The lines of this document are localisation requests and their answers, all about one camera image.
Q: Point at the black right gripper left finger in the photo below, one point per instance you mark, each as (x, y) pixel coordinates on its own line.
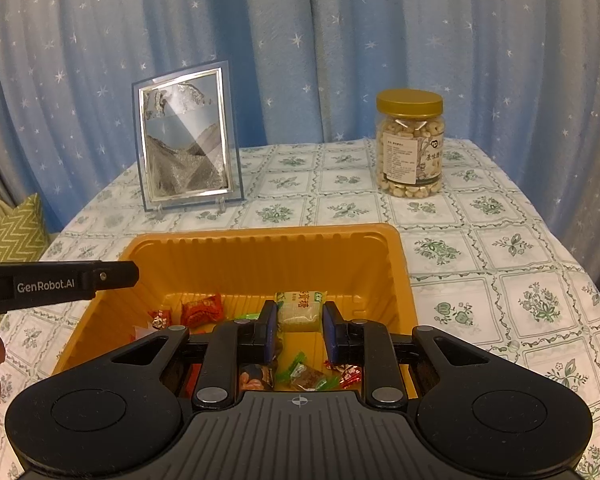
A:
(230, 346)

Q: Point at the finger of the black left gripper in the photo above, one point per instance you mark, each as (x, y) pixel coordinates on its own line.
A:
(107, 275)

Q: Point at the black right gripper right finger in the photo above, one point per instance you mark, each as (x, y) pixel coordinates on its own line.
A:
(368, 345)

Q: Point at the green black snack bar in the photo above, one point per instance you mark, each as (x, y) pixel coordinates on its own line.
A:
(261, 377)

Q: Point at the red gold snack packet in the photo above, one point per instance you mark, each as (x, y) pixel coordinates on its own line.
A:
(200, 312)

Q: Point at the green brown candy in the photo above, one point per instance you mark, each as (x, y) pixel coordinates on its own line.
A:
(300, 376)

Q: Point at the yellow green candy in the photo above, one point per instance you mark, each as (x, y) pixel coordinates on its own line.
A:
(300, 312)

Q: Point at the red square snack packet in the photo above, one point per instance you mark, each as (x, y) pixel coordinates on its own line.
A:
(189, 382)

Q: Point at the clear packet dark snack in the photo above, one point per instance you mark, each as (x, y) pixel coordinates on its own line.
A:
(140, 332)

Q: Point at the green zigzag cushion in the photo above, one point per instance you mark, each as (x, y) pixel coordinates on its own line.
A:
(23, 234)

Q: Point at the small red candy in tray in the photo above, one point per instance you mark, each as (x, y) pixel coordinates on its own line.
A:
(160, 319)

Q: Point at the orange plastic tray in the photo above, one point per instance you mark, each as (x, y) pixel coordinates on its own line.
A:
(360, 267)

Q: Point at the green floral tablecloth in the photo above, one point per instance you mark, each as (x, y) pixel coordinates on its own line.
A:
(483, 264)

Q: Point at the nut jar with gold lid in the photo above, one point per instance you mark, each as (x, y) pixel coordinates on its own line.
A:
(409, 142)

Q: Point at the blue star curtain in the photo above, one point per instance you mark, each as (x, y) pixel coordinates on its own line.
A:
(519, 78)

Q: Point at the silver sand art frame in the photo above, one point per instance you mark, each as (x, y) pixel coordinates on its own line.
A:
(186, 145)

